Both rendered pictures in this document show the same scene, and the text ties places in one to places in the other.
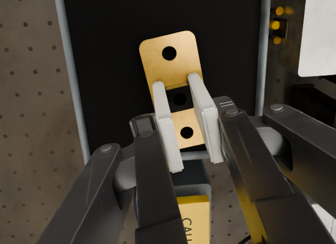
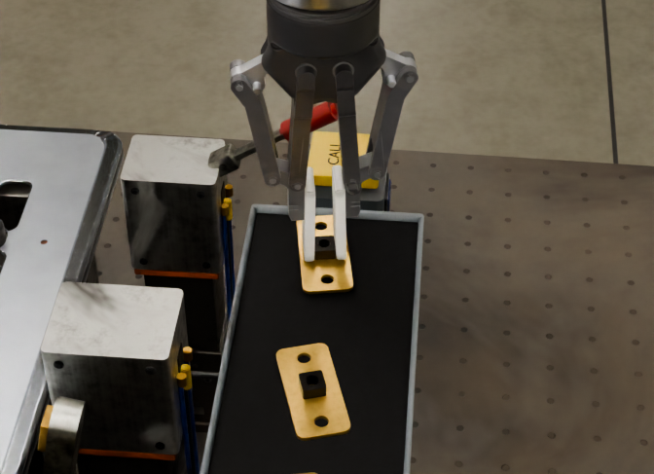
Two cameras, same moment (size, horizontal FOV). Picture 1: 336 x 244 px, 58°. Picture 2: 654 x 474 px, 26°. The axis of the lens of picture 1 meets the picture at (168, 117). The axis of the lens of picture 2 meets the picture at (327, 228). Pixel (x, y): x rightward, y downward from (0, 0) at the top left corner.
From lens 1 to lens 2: 90 cm
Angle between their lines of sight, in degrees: 26
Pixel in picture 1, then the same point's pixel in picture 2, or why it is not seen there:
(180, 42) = (316, 284)
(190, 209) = (327, 171)
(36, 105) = not seen: outside the picture
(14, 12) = not seen: outside the picture
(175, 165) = (337, 168)
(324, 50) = (152, 307)
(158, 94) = (342, 231)
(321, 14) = (154, 335)
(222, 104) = (296, 207)
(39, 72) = not seen: outside the picture
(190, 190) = (323, 193)
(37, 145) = (624, 419)
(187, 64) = (311, 271)
